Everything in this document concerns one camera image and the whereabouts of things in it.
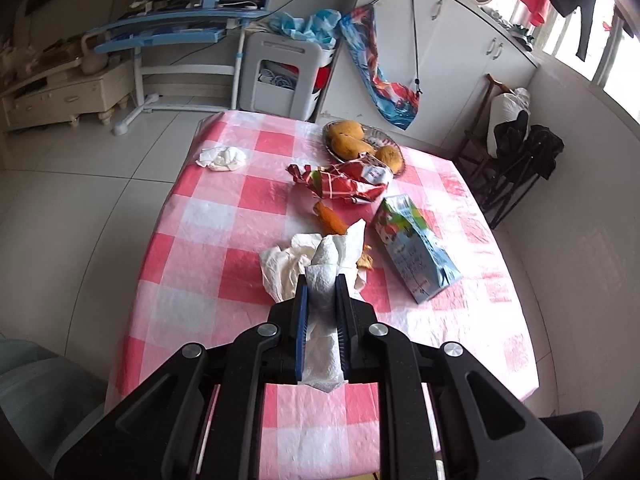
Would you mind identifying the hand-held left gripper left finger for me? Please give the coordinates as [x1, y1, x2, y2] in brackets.
[54, 274, 311, 480]

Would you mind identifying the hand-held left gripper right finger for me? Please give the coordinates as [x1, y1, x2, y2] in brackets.
[334, 274, 585, 480]

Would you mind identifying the white paper towel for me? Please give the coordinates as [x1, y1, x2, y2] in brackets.
[300, 219, 368, 394]

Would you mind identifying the green blue juice carton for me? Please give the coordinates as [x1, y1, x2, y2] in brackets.
[372, 194, 463, 305]

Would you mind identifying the short orange carrot piece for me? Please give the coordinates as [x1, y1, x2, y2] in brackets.
[314, 201, 349, 236]

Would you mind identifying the pink checkered tablecloth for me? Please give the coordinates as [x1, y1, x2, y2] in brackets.
[105, 110, 542, 480]

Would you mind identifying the red snack wrapper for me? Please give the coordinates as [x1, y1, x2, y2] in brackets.
[286, 155, 393, 206]

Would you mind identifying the yellow orange fruit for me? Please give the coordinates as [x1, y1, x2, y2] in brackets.
[375, 145, 405, 173]
[326, 120, 365, 143]
[330, 135, 376, 160]

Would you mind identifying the crumpled white tissue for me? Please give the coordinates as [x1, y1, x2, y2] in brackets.
[196, 145, 248, 172]

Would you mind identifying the glass fruit plate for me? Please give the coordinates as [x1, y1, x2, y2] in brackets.
[322, 120, 407, 177]

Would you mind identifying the dark wooden chair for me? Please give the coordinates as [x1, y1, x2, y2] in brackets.
[452, 74, 566, 231]

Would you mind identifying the colourful printed sling bag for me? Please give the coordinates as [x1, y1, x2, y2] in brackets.
[339, 0, 426, 132]

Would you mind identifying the dark clothing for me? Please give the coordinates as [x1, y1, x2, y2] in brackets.
[492, 110, 566, 181]

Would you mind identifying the white plastic sack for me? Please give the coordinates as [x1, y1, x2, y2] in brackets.
[485, 87, 532, 158]

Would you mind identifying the white storage bin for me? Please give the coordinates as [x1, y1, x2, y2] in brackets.
[239, 32, 341, 123]

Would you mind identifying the white cabinet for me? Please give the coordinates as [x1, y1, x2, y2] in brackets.
[315, 0, 543, 158]

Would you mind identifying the blue plastic bag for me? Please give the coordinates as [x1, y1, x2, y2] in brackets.
[265, 9, 343, 48]

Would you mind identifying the blue white study desk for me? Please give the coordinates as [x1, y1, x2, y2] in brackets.
[82, 0, 278, 136]

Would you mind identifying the cream television cabinet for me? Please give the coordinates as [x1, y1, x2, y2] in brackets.
[0, 57, 135, 133]

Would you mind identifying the pale round vase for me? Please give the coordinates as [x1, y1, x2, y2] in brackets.
[80, 35, 108, 75]

